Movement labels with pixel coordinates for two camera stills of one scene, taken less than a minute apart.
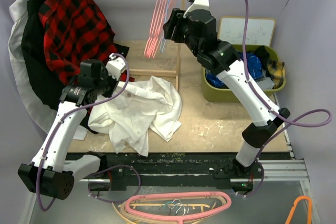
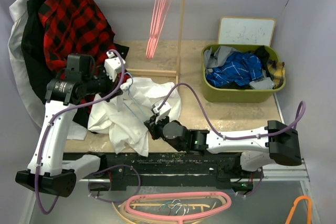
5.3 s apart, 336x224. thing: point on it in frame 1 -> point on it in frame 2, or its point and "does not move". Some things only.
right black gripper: (176, 19) -> (154, 127)
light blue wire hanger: (166, 10) -> (135, 103)
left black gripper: (114, 82) does not move
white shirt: (152, 105) does not move
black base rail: (129, 171) does not move
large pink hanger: (178, 217) does not move
